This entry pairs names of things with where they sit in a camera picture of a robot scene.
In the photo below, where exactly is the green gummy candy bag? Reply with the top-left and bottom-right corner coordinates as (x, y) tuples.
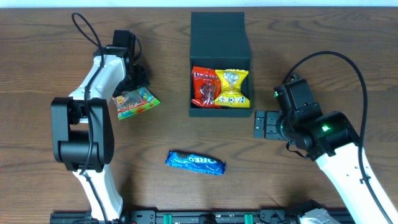
(113, 87), (160, 120)

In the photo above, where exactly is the dark green open box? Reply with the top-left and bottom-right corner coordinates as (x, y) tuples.
(188, 12), (254, 118)

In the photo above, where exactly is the red snack bag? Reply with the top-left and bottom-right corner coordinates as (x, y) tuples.
(191, 66), (221, 109)

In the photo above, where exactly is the yellow Hacks candy bag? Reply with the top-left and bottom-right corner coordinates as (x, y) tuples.
(215, 69), (250, 108)

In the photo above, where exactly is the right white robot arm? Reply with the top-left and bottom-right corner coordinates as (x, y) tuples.
(274, 79), (397, 223)

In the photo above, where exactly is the black mounting rail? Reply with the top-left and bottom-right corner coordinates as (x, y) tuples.
(49, 200), (355, 224)

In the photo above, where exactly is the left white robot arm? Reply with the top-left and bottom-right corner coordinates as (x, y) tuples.
(50, 30), (150, 223)

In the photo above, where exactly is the blue Oreo cookie pack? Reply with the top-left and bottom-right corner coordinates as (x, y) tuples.
(165, 151), (226, 175)

